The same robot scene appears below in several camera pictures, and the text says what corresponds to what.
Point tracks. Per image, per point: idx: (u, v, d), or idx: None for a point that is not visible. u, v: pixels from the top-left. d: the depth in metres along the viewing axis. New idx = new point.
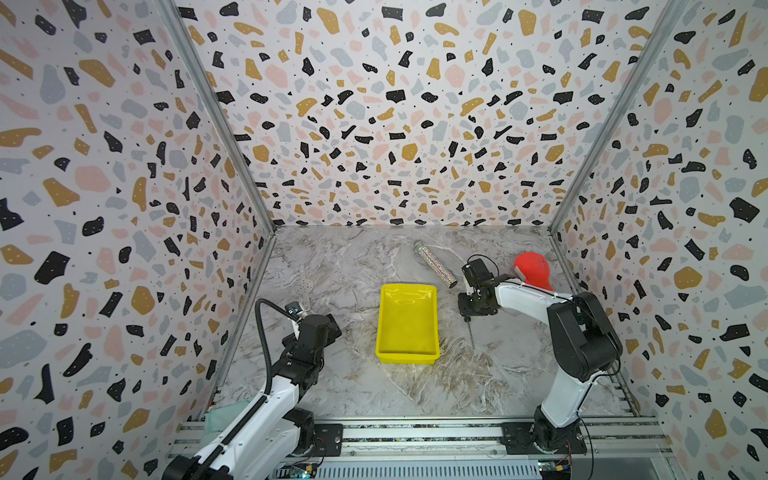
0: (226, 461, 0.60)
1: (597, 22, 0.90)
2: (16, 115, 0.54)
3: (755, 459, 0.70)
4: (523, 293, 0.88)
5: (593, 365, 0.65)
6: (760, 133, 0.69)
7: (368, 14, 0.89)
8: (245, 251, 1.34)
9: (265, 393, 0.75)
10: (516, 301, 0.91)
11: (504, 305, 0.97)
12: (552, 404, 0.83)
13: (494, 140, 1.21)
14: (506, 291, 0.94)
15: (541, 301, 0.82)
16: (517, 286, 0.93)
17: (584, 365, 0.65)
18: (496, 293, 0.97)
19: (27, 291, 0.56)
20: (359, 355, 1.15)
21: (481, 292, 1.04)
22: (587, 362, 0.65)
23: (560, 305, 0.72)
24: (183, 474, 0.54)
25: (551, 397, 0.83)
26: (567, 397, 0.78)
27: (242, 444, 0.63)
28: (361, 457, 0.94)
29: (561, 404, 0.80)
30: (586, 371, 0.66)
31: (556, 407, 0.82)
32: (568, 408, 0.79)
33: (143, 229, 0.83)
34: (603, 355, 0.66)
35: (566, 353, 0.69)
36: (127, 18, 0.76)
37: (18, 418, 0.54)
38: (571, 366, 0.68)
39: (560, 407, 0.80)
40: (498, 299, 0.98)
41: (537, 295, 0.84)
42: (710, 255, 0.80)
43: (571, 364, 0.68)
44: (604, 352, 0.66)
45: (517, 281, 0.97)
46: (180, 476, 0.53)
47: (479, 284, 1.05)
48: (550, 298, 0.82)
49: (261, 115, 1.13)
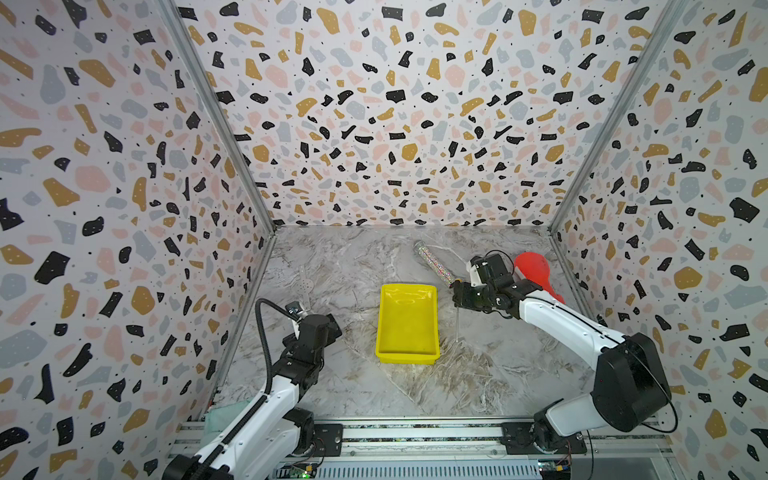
0: (226, 460, 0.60)
1: (597, 22, 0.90)
2: (16, 115, 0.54)
3: (755, 460, 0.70)
4: (561, 319, 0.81)
5: (644, 417, 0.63)
6: (760, 133, 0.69)
7: (368, 14, 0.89)
8: (245, 251, 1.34)
9: (265, 393, 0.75)
10: (548, 324, 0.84)
11: (526, 320, 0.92)
12: (562, 415, 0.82)
13: (494, 140, 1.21)
14: (536, 310, 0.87)
15: (584, 336, 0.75)
16: (551, 307, 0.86)
17: (634, 418, 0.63)
18: (522, 307, 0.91)
19: (28, 291, 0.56)
20: (359, 355, 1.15)
21: (500, 300, 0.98)
22: (639, 416, 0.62)
23: (613, 353, 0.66)
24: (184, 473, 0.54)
25: (562, 410, 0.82)
26: (585, 420, 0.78)
27: (243, 443, 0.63)
28: (361, 457, 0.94)
29: (572, 419, 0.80)
30: (633, 423, 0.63)
31: (564, 419, 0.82)
32: (577, 424, 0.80)
33: (143, 229, 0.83)
34: (651, 406, 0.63)
35: (611, 402, 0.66)
36: (127, 18, 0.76)
37: (18, 418, 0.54)
38: (614, 414, 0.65)
39: (571, 423, 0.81)
40: (525, 316, 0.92)
41: (578, 326, 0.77)
42: (709, 255, 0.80)
43: (614, 411, 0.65)
44: (652, 402, 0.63)
45: (551, 299, 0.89)
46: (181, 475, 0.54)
47: (499, 291, 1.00)
48: (596, 336, 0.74)
49: (261, 115, 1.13)
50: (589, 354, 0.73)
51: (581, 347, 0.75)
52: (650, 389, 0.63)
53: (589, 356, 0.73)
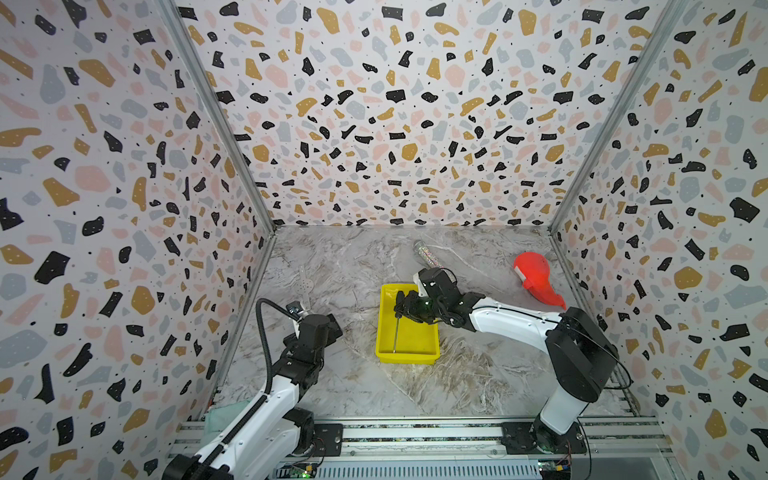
0: (226, 460, 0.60)
1: (597, 22, 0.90)
2: (16, 115, 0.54)
3: (755, 460, 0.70)
4: (507, 319, 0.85)
5: (602, 383, 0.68)
6: (760, 133, 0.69)
7: (368, 13, 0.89)
8: (245, 251, 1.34)
9: (265, 393, 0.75)
10: (500, 327, 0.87)
11: (482, 331, 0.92)
12: (553, 413, 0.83)
13: (494, 140, 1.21)
14: (486, 318, 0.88)
15: (529, 328, 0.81)
16: (496, 311, 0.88)
17: (596, 388, 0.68)
18: (472, 320, 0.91)
19: (28, 291, 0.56)
20: (359, 355, 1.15)
21: (453, 319, 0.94)
22: (598, 384, 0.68)
23: (557, 335, 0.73)
24: (184, 473, 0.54)
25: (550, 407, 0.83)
26: (573, 411, 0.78)
27: (243, 443, 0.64)
28: (361, 457, 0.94)
29: (564, 415, 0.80)
30: (596, 392, 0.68)
31: (558, 417, 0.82)
32: (570, 417, 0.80)
33: (143, 229, 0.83)
34: (604, 369, 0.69)
35: (572, 378, 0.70)
36: (127, 18, 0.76)
37: (18, 418, 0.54)
38: (579, 388, 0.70)
39: (564, 419, 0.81)
40: (477, 326, 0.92)
41: (522, 320, 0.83)
42: (710, 255, 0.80)
43: (577, 386, 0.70)
44: (604, 365, 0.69)
45: (490, 301, 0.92)
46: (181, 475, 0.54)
47: (450, 310, 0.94)
48: (538, 322, 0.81)
49: (261, 115, 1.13)
50: (539, 341, 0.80)
51: (531, 337, 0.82)
52: (597, 355, 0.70)
53: (541, 343, 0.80)
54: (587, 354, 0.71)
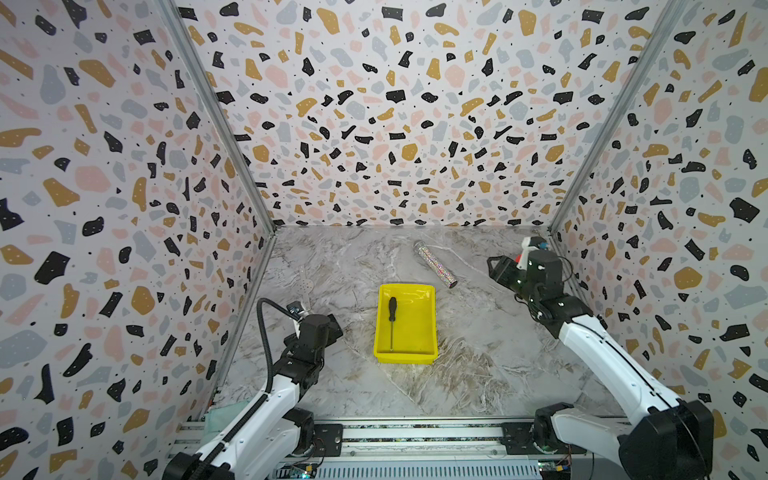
0: (227, 458, 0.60)
1: (597, 22, 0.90)
2: (16, 115, 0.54)
3: (755, 460, 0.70)
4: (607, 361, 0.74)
5: None
6: (760, 133, 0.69)
7: (368, 14, 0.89)
8: (245, 252, 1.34)
9: (266, 392, 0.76)
10: (590, 357, 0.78)
11: (566, 344, 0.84)
12: (570, 425, 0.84)
13: (494, 140, 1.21)
14: (582, 340, 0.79)
15: (629, 388, 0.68)
16: (599, 341, 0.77)
17: None
18: (565, 330, 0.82)
19: (28, 291, 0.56)
20: (359, 356, 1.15)
21: (542, 313, 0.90)
22: None
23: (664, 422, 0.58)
24: (184, 472, 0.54)
25: (569, 420, 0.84)
26: (592, 439, 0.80)
27: (244, 441, 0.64)
28: (361, 457, 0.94)
29: (581, 436, 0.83)
30: None
31: (571, 430, 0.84)
32: (583, 441, 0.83)
33: (143, 229, 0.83)
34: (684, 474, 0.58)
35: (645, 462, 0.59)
36: (127, 18, 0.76)
37: (18, 418, 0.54)
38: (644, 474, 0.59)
39: (576, 435, 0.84)
40: (564, 338, 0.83)
41: (626, 373, 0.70)
42: (710, 255, 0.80)
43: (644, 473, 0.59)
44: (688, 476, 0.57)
45: (598, 328, 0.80)
46: (181, 473, 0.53)
47: (541, 303, 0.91)
48: (646, 388, 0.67)
49: (261, 115, 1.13)
50: (635, 409, 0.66)
51: (624, 395, 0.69)
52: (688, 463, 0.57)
53: (628, 404, 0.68)
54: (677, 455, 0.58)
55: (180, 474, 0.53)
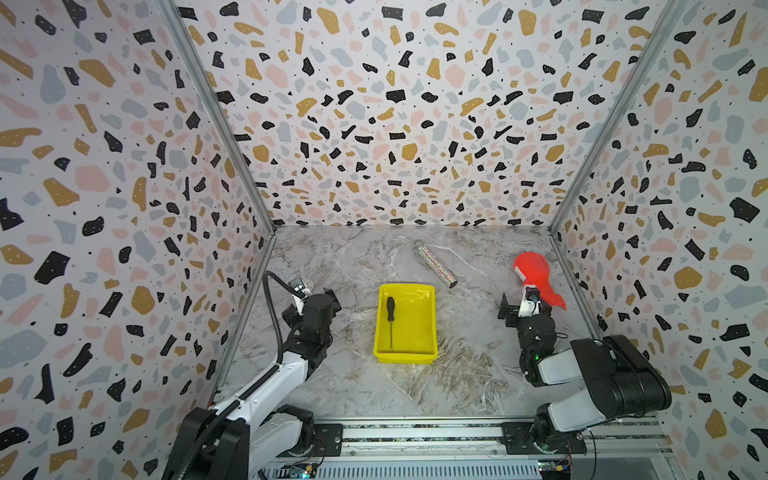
0: (242, 414, 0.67)
1: (597, 22, 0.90)
2: (16, 115, 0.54)
3: (755, 460, 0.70)
4: (560, 354, 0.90)
5: (628, 403, 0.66)
6: (761, 133, 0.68)
7: (368, 14, 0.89)
8: (245, 252, 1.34)
9: (277, 363, 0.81)
10: (556, 365, 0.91)
11: (550, 382, 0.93)
12: (562, 407, 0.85)
13: (494, 140, 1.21)
14: (547, 366, 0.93)
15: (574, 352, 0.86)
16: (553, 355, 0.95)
17: (619, 404, 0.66)
18: (541, 367, 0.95)
19: (28, 291, 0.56)
20: (359, 355, 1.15)
21: (529, 372, 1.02)
22: (622, 397, 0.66)
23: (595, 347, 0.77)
24: (200, 424, 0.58)
25: (562, 405, 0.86)
26: (581, 411, 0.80)
27: (257, 402, 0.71)
28: (362, 457, 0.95)
29: (571, 414, 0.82)
30: (620, 408, 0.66)
31: (564, 413, 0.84)
32: (575, 421, 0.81)
33: (143, 229, 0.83)
34: (634, 388, 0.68)
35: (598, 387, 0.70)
36: (127, 18, 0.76)
37: (18, 418, 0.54)
38: (603, 403, 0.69)
39: (567, 416, 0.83)
40: (542, 376, 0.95)
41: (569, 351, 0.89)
42: (710, 255, 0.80)
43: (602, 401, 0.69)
44: (647, 396, 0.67)
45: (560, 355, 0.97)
46: (198, 425, 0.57)
47: (528, 365, 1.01)
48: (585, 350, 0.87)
49: (261, 115, 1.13)
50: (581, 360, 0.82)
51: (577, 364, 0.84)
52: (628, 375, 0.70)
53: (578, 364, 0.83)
54: (620, 372, 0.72)
55: (198, 425, 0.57)
